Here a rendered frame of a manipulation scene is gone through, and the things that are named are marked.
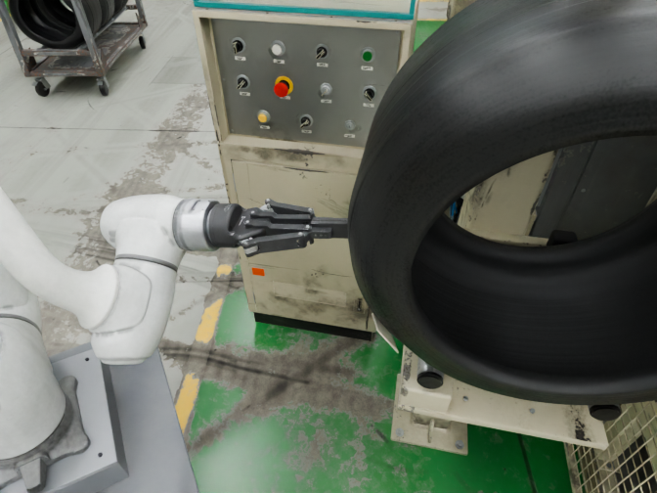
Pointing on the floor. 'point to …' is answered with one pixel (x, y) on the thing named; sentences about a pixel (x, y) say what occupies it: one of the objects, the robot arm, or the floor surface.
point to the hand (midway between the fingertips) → (334, 228)
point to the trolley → (71, 37)
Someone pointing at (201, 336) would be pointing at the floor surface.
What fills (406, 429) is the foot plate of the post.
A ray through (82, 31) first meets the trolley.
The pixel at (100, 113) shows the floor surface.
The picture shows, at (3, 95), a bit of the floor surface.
